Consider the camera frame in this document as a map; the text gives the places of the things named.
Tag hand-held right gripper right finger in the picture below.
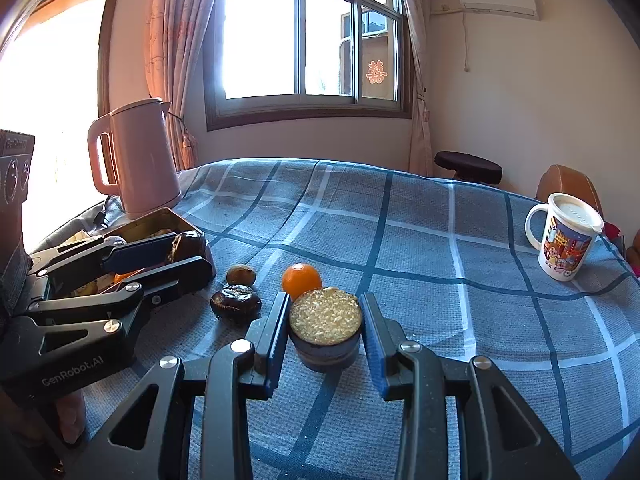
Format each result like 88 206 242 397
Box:
359 291 583 480

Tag white printed mug with lid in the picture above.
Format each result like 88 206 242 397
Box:
525 192 606 282

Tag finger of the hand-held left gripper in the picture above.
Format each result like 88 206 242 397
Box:
27 232 177 287
22 255 217 334

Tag wooden door frame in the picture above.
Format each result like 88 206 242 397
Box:
0 0 118 241

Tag brown kiwi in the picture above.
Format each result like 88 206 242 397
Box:
226 264 257 287

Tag black kettle cable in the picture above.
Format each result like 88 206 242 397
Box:
92 195 123 231

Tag person's left hand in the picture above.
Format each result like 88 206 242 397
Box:
54 389 87 447

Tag small orange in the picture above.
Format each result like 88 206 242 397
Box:
281 263 322 300

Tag pink floral tin box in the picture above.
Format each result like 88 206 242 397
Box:
50 207 216 301

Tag air conditioner cord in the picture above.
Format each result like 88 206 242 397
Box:
430 2 471 73

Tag dark wrinkled passionfruit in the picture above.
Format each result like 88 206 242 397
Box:
210 284 262 320
167 230 208 263

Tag brown leather armchair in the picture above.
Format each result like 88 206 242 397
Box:
536 164 606 221

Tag red cloth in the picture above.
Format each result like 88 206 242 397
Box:
602 220 626 248

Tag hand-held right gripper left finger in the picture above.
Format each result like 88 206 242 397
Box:
75 290 292 480

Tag blue plaid tablecloth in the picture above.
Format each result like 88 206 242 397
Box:
30 157 640 480

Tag pink curtain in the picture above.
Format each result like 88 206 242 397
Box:
395 0 441 177
144 0 231 171

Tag white air conditioner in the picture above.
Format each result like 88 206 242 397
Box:
457 0 542 22

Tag black round stool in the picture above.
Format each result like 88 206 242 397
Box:
434 151 503 187

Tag pink electric kettle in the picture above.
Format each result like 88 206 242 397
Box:
87 98 182 220

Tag sliding window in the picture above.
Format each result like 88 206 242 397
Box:
204 0 416 132

